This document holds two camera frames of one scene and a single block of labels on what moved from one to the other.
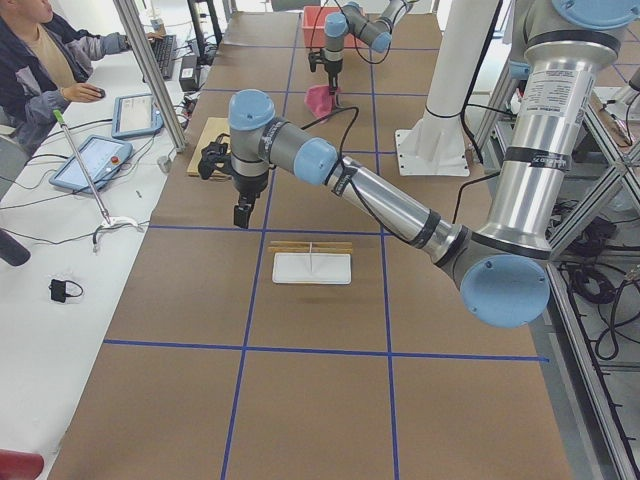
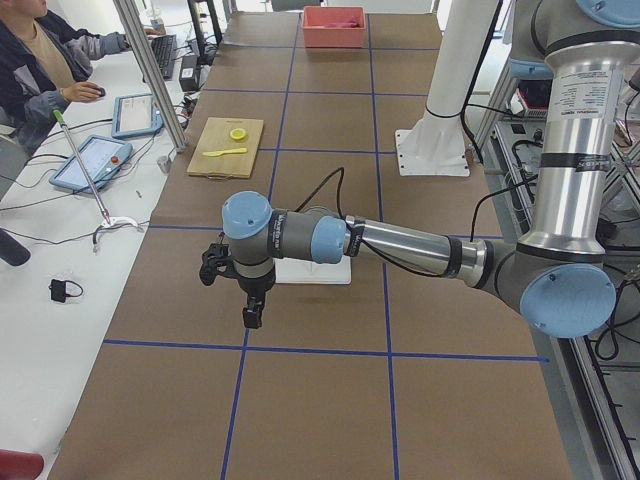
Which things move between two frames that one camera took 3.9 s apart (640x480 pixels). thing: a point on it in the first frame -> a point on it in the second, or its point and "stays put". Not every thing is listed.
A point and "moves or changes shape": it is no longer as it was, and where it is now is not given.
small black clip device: x=58 y=290 stays put
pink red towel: x=320 y=100 moves or changes shape
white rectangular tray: x=311 y=268 stays put
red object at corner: x=16 y=465 stays put
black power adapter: x=188 y=73 stays put
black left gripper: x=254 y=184 -> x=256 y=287
